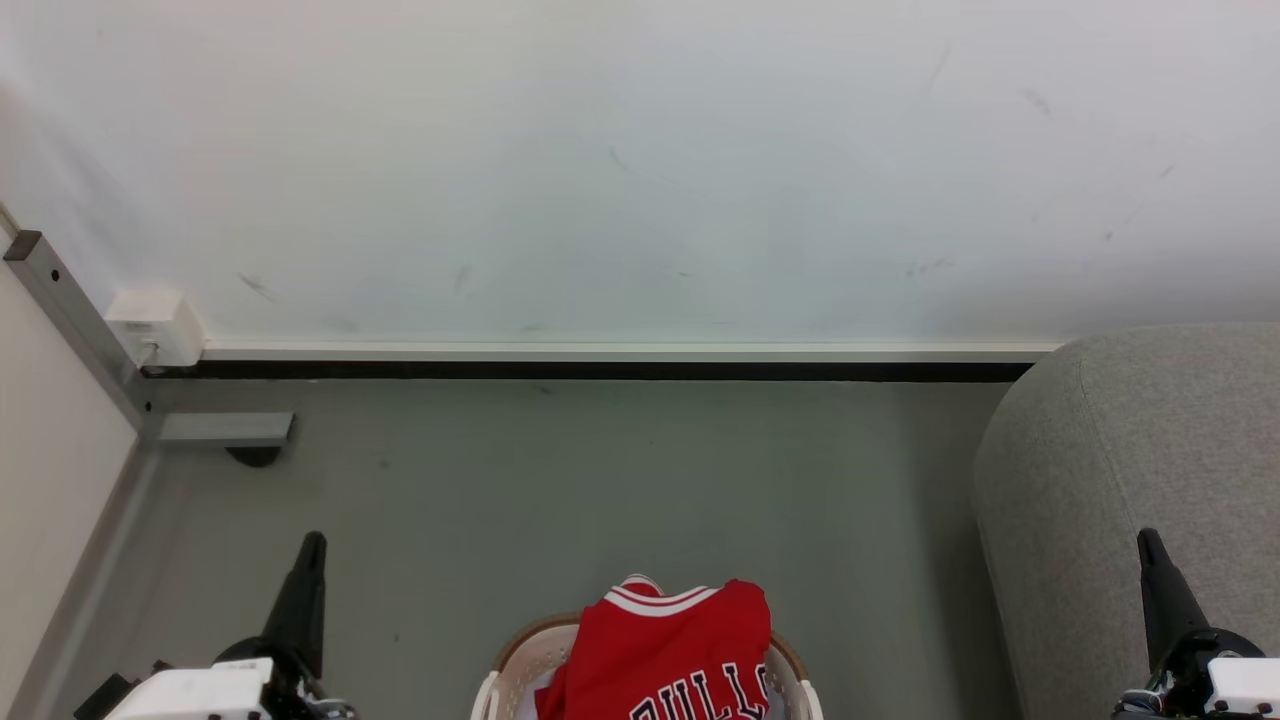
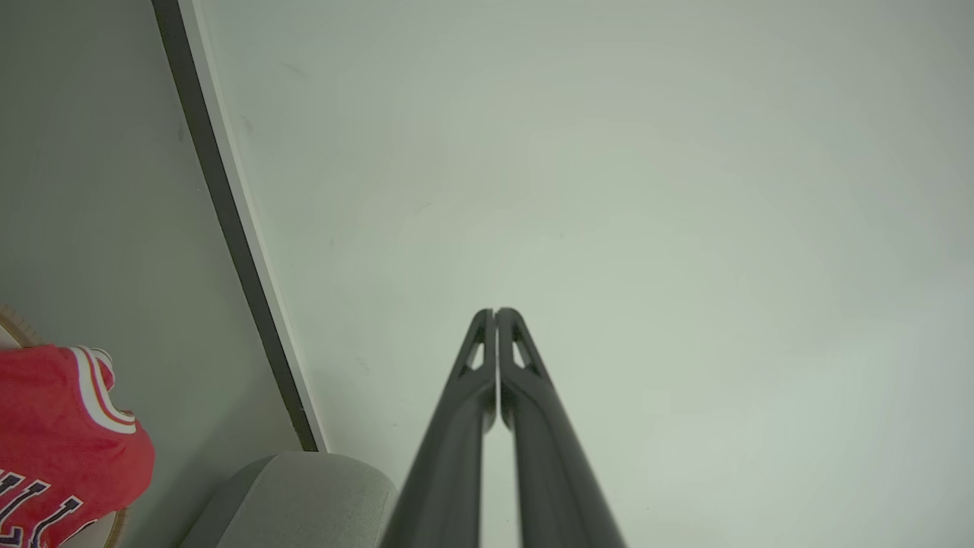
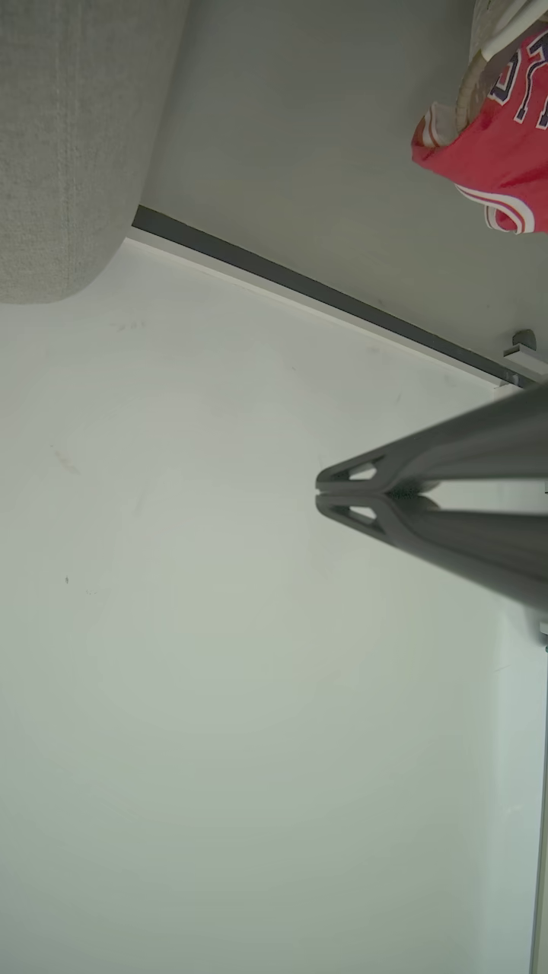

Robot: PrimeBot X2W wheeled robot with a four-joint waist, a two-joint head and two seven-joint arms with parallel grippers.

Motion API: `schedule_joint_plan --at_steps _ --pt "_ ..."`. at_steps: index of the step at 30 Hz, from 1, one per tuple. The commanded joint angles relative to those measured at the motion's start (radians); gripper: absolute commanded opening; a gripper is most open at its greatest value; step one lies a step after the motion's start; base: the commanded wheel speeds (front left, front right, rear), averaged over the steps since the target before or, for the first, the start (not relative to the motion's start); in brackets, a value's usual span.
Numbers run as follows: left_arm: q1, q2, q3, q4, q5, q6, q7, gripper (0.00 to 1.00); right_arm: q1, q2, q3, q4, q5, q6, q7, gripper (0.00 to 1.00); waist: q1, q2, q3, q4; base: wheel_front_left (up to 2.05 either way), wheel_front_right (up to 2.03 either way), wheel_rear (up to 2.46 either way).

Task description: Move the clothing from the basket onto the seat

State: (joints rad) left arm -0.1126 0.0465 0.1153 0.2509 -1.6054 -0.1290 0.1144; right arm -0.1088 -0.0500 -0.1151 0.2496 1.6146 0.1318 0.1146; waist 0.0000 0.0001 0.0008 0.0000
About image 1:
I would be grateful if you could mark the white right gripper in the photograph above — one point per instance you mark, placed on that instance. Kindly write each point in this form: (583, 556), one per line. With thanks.
(1240, 685)

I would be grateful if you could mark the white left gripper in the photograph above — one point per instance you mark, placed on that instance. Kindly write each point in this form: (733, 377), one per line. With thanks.
(200, 692)

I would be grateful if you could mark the red basketball jersey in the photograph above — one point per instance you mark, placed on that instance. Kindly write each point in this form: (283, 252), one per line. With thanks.
(660, 650)

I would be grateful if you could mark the grey fabric sofa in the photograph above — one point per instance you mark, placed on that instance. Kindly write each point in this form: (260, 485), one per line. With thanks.
(1130, 450)

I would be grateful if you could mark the black caster foot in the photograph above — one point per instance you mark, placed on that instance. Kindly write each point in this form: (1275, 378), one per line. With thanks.
(254, 456)

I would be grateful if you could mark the white laundry basket brown rim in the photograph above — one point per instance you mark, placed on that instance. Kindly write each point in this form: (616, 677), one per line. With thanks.
(520, 665)

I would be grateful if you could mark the white and black baseboard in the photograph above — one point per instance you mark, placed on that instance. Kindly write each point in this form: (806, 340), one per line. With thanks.
(600, 362)

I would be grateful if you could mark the white wall socket box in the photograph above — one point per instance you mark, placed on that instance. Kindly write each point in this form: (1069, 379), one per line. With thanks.
(158, 325)

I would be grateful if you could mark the grey metal frame post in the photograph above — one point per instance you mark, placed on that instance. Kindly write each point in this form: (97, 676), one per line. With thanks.
(70, 310)

